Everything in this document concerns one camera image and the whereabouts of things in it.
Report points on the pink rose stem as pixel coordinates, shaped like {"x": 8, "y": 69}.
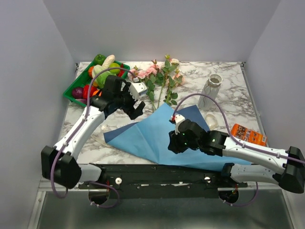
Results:
{"x": 173, "y": 82}

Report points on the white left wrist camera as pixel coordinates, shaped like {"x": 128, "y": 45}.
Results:
{"x": 137, "y": 89}

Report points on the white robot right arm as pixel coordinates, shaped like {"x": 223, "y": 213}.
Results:
{"x": 285, "y": 168}

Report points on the white daikon radish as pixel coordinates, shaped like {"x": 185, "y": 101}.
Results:
{"x": 108, "y": 61}

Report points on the red chili pepper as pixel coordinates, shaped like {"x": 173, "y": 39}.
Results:
{"x": 121, "y": 72}

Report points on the orange carrot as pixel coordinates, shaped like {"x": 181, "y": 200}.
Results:
{"x": 90, "y": 71}

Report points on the white ceramic vase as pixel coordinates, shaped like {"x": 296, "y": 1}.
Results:
{"x": 211, "y": 89}

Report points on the red bell pepper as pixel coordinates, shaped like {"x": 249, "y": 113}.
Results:
{"x": 87, "y": 90}

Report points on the dark blue wrapping paper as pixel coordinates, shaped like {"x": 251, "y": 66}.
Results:
{"x": 191, "y": 112}

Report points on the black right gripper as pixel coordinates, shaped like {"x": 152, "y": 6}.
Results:
{"x": 174, "y": 145}

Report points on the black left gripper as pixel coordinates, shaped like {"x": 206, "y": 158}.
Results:
{"x": 133, "y": 113}

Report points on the purple onion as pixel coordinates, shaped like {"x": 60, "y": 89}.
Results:
{"x": 77, "y": 93}

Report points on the pink flower stem bunch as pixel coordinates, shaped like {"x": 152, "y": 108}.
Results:
{"x": 148, "y": 77}

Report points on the light blue wrapping paper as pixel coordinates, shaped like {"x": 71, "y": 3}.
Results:
{"x": 149, "y": 139}

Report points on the purple eggplant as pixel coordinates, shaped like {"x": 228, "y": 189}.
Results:
{"x": 82, "y": 101}

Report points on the cream gold-lettered ribbon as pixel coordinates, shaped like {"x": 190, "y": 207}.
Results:
{"x": 210, "y": 120}

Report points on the green lettuce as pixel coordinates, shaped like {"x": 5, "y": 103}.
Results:
{"x": 100, "y": 80}

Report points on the green bell pepper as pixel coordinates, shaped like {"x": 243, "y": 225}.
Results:
{"x": 99, "y": 59}

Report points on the orange snack box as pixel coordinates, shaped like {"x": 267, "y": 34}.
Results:
{"x": 248, "y": 135}

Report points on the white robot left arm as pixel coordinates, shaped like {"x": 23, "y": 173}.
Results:
{"x": 59, "y": 162}

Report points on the green lime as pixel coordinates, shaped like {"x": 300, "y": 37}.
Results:
{"x": 114, "y": 68}

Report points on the green plastic crate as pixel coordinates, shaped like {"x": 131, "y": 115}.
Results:
{"x": 80, "y": 81}

